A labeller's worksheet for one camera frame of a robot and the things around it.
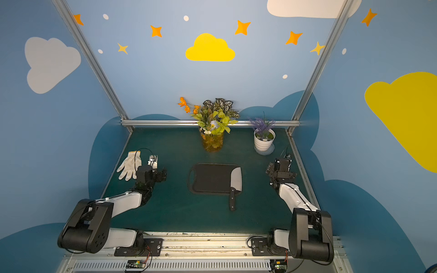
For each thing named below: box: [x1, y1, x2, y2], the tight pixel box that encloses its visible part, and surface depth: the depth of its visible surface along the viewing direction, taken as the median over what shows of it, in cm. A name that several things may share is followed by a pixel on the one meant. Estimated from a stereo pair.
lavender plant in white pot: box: [247, 111, 276, 152], surface depth 106 cm
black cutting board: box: [187, 163, 243, 196], surface depth 99 cm
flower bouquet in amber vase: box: [178, 96, 241, 153], surface depth 105 cm
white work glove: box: [116, 150, 142, 181], surface depth 104 cm
